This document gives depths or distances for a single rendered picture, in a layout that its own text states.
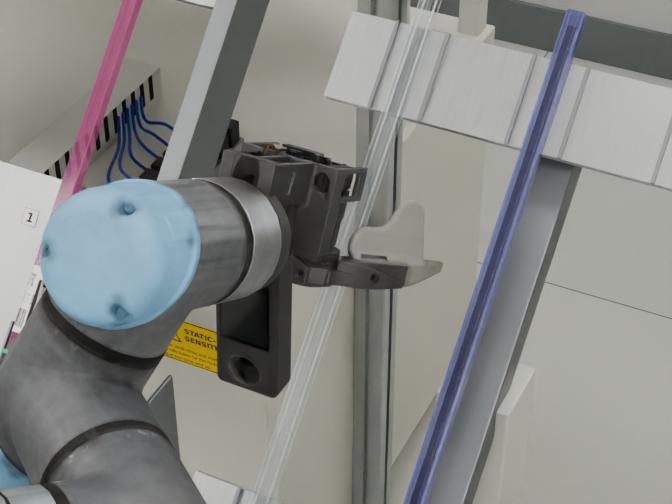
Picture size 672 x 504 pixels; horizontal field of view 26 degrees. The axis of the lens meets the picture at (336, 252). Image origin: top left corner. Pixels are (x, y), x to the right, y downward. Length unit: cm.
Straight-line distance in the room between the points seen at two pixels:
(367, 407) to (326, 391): 13
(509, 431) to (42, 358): 44
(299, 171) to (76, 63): 104
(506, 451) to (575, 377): 123
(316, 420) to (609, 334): 83
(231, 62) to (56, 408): 55
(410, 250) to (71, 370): 30
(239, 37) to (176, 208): 52
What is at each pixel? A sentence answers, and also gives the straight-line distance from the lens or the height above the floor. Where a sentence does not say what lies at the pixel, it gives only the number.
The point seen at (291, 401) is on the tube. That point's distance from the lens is 107.
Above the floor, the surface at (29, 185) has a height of 85.
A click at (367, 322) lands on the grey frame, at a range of 175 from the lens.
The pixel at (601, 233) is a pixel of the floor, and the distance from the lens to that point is 266.
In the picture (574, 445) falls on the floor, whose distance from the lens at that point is 225.
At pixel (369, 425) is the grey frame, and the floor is 27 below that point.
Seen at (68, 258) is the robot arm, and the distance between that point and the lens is 76.
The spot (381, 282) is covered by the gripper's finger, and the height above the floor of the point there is 98.
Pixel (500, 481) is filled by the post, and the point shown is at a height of 75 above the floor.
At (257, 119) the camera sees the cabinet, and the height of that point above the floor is 62.
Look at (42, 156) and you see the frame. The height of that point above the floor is 67.
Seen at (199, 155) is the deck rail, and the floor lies 89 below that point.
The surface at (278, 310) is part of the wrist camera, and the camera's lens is 93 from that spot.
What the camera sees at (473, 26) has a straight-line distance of 196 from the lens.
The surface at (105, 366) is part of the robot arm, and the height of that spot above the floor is 106.
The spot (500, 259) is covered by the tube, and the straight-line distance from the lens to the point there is 104.
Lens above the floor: 160
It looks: 38 degrees down
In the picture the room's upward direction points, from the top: straight up
